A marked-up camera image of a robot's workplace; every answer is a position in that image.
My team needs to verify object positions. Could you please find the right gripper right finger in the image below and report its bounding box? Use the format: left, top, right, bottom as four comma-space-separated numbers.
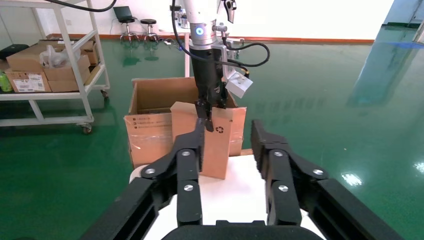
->
250, 119, 403, 240

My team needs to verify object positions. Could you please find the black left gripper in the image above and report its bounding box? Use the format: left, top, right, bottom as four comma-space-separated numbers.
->
190, 46, 229, 133

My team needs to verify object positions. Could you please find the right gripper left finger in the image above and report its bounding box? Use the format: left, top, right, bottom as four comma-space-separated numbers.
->
81, 119, 206, 240

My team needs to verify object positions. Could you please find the small cardboard box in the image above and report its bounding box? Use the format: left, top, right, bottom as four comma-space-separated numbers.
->
170, 101, 234, 180

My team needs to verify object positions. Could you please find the large open cardboard box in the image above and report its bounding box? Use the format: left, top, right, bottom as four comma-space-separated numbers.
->
123, 76, 248, 170

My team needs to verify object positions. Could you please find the loose cardboard sheet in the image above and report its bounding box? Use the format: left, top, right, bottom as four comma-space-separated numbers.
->
82, 64, 102, 86

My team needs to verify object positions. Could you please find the small brown cardboard carton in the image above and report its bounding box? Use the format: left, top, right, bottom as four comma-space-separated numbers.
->
80, 39, 100, 66

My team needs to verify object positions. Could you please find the flat low cardboard box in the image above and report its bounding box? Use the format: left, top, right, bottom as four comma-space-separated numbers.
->
47, 67, 93, 93

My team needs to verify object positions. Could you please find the medium plain cardboard box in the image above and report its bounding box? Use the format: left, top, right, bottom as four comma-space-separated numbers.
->
43, 54, 92, 82

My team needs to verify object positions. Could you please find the cardboard box with shipping label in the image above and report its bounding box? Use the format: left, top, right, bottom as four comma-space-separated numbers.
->
4, 69, 53, 94

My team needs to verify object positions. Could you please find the big plain cardboard box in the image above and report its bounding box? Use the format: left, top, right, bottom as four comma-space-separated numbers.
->
5, 39, 65, 73

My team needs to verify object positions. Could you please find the black hanging tool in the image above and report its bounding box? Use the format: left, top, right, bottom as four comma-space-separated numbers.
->
223, 0, 238, 24

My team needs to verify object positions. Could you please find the black round stool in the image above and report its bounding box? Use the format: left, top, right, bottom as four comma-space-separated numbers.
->
118, 18, 140, 42
140, 18, 161, 42

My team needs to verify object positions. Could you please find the black open laptop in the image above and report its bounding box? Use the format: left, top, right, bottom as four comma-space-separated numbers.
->
113, 5, 134, 21

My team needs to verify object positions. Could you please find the white wheeled shelf cart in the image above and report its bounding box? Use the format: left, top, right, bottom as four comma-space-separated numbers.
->
0, 0, 111, 135

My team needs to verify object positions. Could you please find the clear plastic bag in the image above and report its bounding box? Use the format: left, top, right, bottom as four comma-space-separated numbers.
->
39, 44, 82, 69

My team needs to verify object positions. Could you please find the green plastic bottle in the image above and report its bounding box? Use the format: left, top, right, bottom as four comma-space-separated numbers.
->
0, 71, 13, 93

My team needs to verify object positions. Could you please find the black soft bag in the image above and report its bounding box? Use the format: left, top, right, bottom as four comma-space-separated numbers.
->
0, 43, 30, 61

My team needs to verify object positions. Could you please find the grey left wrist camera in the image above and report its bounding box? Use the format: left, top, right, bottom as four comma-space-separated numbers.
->
225, 68, 254, 100

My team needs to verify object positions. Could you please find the short black camera cable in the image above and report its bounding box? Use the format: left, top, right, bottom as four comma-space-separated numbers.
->
221, 35, 271, 68

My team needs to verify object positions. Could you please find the long black arm cable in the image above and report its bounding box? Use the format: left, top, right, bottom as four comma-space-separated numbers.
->
44, 0, 250, 74

